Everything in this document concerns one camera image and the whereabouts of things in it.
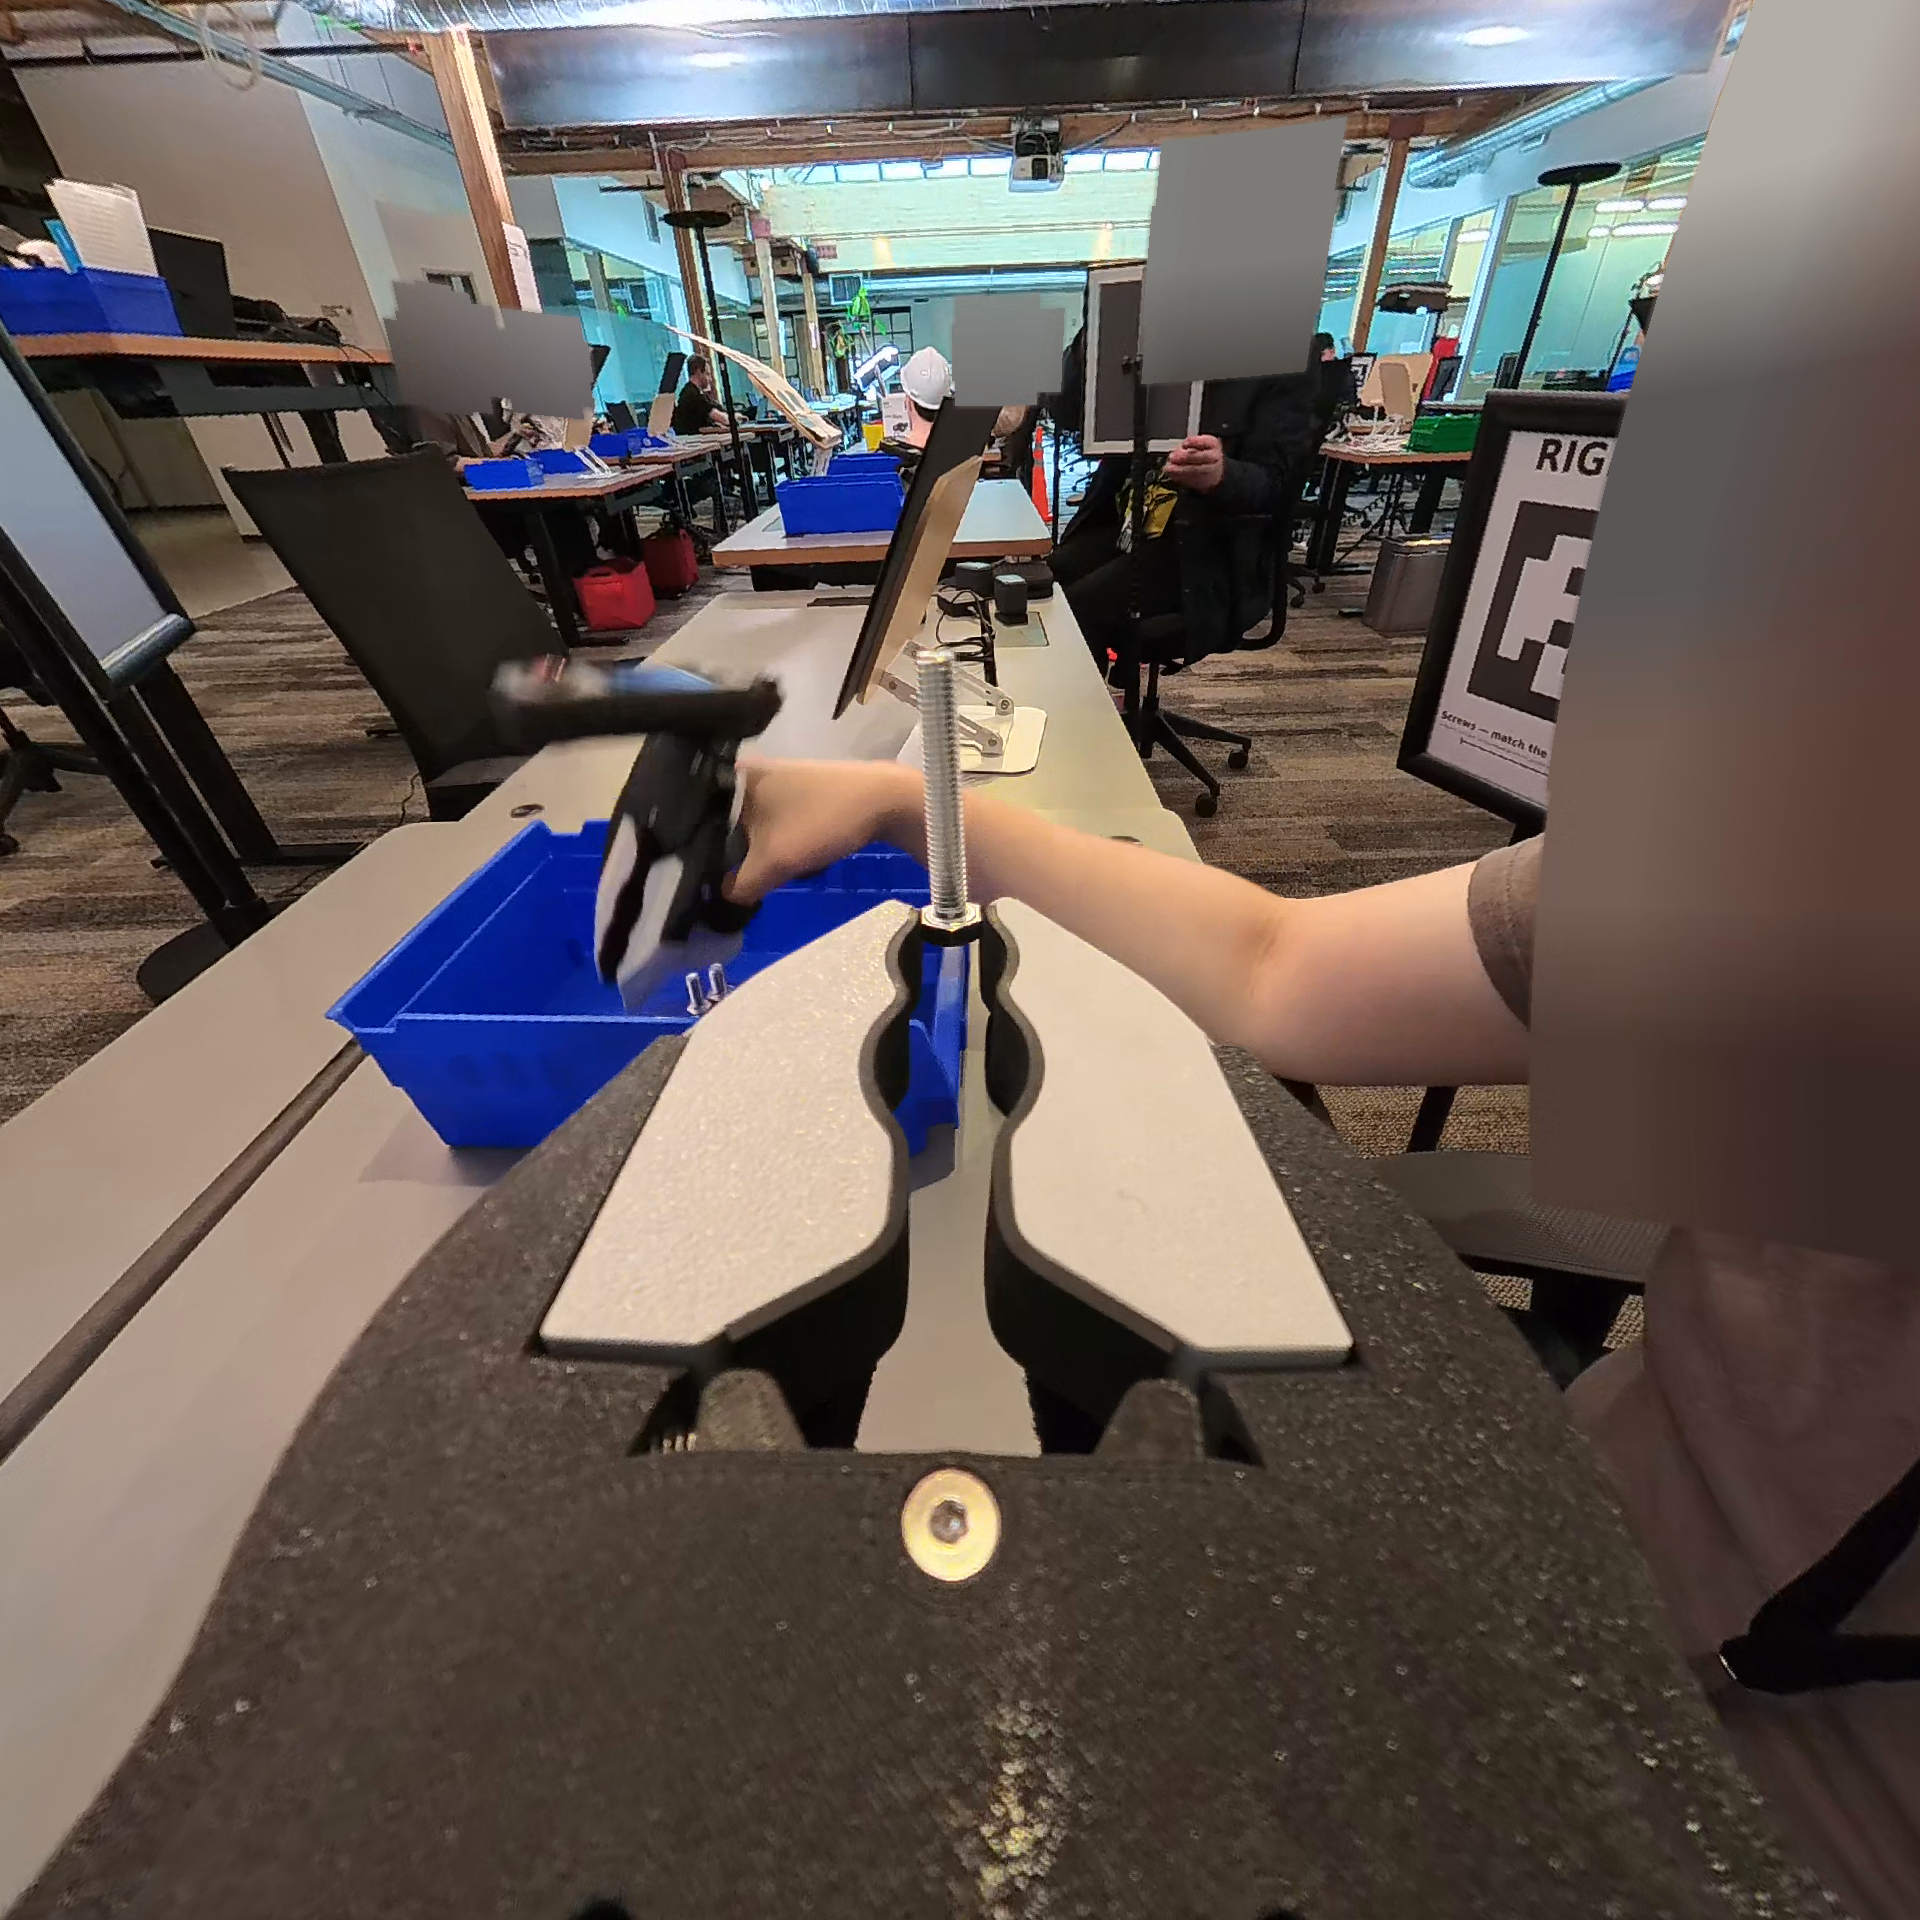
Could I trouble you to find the white paper sheets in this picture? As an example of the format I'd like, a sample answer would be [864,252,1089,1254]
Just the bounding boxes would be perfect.
[44,179,161,280]

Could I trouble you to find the long threaded steel bolt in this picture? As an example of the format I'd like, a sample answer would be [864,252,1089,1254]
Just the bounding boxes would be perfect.
[918,648,980,936]

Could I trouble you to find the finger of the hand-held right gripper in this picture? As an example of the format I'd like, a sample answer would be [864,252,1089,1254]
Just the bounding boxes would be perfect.
[595,844,710,1011]

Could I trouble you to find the black swivel office chair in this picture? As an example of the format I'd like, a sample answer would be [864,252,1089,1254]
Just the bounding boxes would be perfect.
[1111,449,1330,820]

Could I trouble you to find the black easel sign stand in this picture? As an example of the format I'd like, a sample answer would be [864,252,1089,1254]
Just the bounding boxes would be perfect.
[0,322,370,1004]

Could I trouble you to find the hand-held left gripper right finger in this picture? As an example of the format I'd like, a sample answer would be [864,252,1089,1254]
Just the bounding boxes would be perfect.
[979,896,1360,1454]

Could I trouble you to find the person's right forearm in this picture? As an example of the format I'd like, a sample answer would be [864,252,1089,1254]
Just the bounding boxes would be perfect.
[923,780,1549,1090]

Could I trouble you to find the black strap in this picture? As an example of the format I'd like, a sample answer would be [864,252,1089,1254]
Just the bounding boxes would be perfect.
[1717,1513,1920,1698]

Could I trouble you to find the grey trash bin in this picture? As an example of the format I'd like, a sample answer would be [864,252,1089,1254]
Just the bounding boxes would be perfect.
[1363,533,1453,635]

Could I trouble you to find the black-framed printed tag sign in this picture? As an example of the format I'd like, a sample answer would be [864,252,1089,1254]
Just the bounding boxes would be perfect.
[1395,390,1630,841]

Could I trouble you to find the person's grey shirt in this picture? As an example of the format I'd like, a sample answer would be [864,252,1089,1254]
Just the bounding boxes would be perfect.
[1466,836,1920,1920]

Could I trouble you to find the person's right hand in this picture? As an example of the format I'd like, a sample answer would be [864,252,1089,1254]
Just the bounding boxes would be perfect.
[725,753,937,910]

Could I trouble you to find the document stand with white base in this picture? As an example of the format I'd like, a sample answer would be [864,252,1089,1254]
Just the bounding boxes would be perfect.
[832,395,1050,778]

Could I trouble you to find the black box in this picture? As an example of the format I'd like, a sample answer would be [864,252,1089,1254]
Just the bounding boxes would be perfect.
[147,227,239,342]

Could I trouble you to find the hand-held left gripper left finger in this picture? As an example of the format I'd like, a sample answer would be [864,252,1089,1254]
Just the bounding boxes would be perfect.
[537,896,921,1446]

